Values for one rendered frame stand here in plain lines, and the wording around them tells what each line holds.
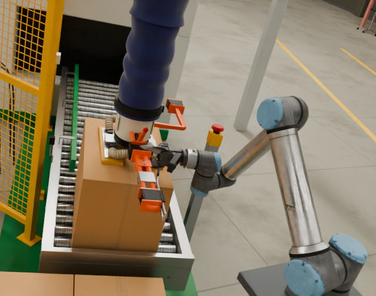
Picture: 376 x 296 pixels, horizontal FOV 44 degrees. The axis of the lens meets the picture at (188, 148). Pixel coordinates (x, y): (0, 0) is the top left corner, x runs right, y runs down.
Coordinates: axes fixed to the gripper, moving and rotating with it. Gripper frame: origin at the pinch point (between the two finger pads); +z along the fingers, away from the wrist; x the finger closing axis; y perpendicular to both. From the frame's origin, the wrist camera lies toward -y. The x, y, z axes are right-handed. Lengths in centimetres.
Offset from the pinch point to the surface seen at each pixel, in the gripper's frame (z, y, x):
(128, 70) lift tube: 9.1, 21.6, 28.8
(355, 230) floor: -217, 101, -107
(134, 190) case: 0.1, -4.0, -15.8
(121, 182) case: 6.1, -3.4, -12.5
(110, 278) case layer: 5, -20, -53
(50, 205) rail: 34, 23, -49
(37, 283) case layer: 36, -24, -53
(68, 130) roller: 27, 118, -56
